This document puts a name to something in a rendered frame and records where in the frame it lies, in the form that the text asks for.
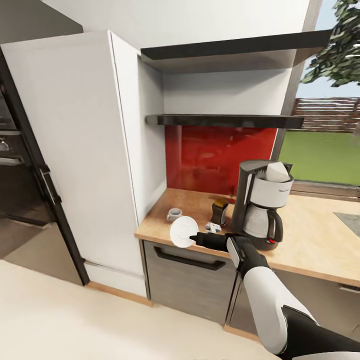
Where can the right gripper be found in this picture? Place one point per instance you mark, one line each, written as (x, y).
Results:
(207, 240)

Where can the paper coffee filter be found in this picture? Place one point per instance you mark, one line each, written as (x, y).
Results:
(276, 173)

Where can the bottle of coffee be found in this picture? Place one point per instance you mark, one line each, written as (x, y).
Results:
(219, 208)

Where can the coffee cup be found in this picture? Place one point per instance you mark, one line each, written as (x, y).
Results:
(174, 214)

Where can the oven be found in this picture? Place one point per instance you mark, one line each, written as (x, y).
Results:
(22, 190)

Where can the saucer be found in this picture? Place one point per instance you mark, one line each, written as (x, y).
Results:
(181, 230)

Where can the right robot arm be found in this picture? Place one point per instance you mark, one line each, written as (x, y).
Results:
(284, 325)

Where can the fridge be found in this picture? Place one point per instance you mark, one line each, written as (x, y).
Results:
(87, 97)

